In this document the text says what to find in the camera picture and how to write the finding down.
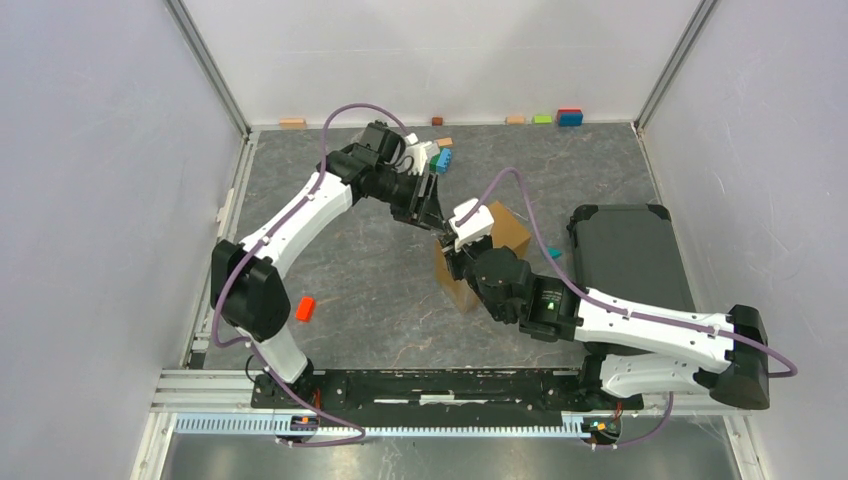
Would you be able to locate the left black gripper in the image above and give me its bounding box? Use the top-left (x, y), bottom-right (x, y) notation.
top-left (372, 167), bottom-right (448, 233)

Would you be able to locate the brown cardboard express box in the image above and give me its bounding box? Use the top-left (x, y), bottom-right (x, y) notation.
top-left (434, 200), bottom-right (533, 315)

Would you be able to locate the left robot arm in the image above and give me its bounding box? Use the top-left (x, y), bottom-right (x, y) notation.
top-left (210, 121), bottom-right (443, 408)

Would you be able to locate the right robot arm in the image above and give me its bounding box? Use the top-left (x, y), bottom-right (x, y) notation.
top-left (440, 237), bottom-right (771, 410)

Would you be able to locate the blue green block stack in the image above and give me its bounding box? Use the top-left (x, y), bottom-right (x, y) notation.
top-left (428, 148), bottom-right (453, 174)

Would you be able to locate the small red block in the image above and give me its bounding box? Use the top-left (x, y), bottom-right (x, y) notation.
top-left (294, 296), bottom-right (316, 323)

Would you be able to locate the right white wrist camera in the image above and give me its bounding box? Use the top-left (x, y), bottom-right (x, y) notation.
top-left (448, 198), bottom-right (494, 252)

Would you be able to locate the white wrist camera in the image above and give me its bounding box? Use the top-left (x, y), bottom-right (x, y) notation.
top-left (448, 198), bottom-right (494, 252)
top-left (401, 133), bottom-right (440, 176)

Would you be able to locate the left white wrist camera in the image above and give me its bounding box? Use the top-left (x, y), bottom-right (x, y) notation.
top-left (401, 133), bottom-right (440, 176)

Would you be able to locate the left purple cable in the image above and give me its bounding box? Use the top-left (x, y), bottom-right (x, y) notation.
top-left (210, 103), bottom-right (412, 448)

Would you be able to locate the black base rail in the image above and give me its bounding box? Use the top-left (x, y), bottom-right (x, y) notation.
top-left (251, 368), bottom-right (644, 428)

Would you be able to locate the tan block at wall left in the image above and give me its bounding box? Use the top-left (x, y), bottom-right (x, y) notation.
top-left (278, 118), bottom-right (308, 130)

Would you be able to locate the red blue block at wall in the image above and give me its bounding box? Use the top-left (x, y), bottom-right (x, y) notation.
top-left (556, 108), bottom-right (584, 127)

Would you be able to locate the white toothed cable duct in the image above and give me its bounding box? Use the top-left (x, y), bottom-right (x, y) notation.
top-left (173, 413), bottom-right (589, 439)

